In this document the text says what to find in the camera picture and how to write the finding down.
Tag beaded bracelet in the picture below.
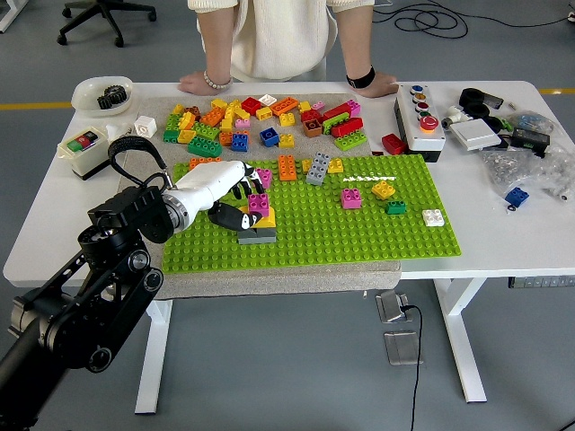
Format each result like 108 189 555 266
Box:
203 69 234 90

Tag green baseplate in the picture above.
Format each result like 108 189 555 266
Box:
160 154 463 274

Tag clear bag blue parts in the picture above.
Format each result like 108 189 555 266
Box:
505 111 556 136

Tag metal floor socket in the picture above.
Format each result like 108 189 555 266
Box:
376 289 412 324
383 330 423 366

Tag white switch box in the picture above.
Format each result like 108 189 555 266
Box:
57 126 117 181

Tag black wristwatch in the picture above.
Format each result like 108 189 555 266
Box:
345 66 377 90

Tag white bowl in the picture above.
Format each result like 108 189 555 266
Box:
71 75 135 119

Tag black power adapter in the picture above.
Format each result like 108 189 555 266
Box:
510 128 552 158

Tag white furniture leg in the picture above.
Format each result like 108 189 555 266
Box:
0 0 31 33

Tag table height control panel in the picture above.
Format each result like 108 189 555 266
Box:
508 276 575 290

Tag person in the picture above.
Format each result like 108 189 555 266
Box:
187 0 376 83

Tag black floor cable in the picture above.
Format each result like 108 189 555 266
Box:
372 0 575 40

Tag white pipe fitting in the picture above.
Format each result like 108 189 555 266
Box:
441 104 473 132

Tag orange long brick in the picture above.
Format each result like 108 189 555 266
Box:
188 156 224 171

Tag grey long brick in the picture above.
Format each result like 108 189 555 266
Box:
305 152 332 187

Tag person's right hand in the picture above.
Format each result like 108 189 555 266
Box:
178 70 215 96

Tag grey-brown mat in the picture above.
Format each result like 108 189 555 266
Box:
95 92 403 303

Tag grey sloped brick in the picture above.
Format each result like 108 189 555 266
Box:
236 226 278 246

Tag black office chair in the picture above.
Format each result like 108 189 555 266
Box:
57 0 158 48

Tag black gear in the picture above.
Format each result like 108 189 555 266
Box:
96 84 132 110

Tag white table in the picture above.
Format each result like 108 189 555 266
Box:
2 80 575 417

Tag white tube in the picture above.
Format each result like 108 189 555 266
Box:
105 123 134 145

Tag white cube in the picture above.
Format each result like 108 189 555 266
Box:
133 115 158 139

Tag white switch plate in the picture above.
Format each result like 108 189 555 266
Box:
448 119 503 153

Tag push-button control box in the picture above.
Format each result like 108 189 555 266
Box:
394 83 447 163

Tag clear bag of screws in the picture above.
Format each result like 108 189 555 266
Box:
480 143 575 203

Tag red long brick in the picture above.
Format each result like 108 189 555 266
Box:
322 101 354 121
331 117 365 139

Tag green long brick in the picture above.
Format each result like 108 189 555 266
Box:
186 136 224 158
321 112 350 136

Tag person's left hand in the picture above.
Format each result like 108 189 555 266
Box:
357 71 400 99

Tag yellow curved brick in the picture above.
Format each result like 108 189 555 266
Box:
236 205 277 229

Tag black power cord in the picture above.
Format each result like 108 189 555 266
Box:
398 303 426 431

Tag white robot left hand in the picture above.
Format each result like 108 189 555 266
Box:
172 159 267 233

